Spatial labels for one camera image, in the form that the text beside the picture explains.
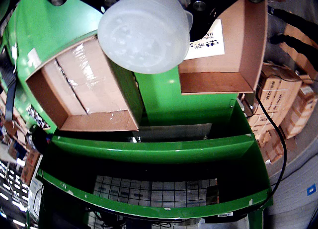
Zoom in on black handheld barcode scanner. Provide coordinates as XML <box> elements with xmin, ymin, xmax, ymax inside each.
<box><xmin>31</xmin><ymin>126</ymin><xmax>55</xmax><ymax>155</ymax></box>

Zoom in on white scribbled paper sticker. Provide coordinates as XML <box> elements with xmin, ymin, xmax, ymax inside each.
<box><xmin>26</xmin><ymin>48</ymin><xmax>42</xmax><ymax>69</ymax></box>

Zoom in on brown cardboard box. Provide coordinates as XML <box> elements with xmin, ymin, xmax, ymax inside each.
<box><xmin>178</xmin><ymin>0</ymin><xmax>269</xmax><ymax>95</ymax></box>

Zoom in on flat cardboard sheets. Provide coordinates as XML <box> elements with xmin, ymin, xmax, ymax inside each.
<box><xmin>278</xmin><ymin>25</ymin><xmax>318</xmax><ymax>81</ymax></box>

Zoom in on person in black clothes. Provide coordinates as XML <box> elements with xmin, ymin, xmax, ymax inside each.
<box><xmin>268</xmin><ymin>7</ymin><xmax>318</xmax><ymax>73</ymax></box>

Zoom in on shallow cardboard tray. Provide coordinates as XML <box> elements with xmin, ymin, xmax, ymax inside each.
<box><xmin>25</xmin><ymin>31</ymin><xmax>145</xmax><ymax>132</ymax></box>

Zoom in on black power adapter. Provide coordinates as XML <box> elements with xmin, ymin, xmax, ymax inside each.
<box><xmin>203</xmin><ymin>211</ymin><xmax>249</xmax><ymax>224</ymax></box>

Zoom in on cow print carton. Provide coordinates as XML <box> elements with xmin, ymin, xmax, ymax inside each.
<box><xmin>183</xmin><ymin>18</ymin><xmax>226</xmax><ymax>61</ymax></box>

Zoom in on small brown cardboard boxes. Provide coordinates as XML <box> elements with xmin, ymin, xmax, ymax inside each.
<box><xmin>257</xmin><ymin>129</ymin><xmax>285</xmax><ymax>165</ymax></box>

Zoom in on printed cardboard box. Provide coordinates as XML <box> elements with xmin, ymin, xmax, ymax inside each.
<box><xmin>248</xmin><ymin>64</ymin><xmax>303</xmax><ymax>138</ymax></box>

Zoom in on translucent bottle with blue label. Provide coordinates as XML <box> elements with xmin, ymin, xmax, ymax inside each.
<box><xmin>97</xmin><ymin>0</ymin><xmax>194</xmax><ymax>75</ymax></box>

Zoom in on black white patterned card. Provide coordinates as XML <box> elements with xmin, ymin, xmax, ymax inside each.
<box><xmin>24</xmin><ymin>104</ymin><xmax>51</xmax><ymax>131</ymax></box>

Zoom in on taped cardboard box stack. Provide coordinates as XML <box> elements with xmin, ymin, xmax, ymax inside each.
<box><xmin>279</xmin><ymin>83</ymin><xmax>318</xmax><ymax>141</ymax></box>

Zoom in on thin black cable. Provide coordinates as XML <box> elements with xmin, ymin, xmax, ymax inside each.
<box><xmin>254</xmin><ymin>94</ymin><xmax>288</xmax><ymax>210</ymax></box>

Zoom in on stacked cardboard boxes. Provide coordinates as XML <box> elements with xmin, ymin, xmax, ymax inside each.
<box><xmin>19</xmin><ymin>149</ymin><xmax>42</xmax><ymax>187</ymax></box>

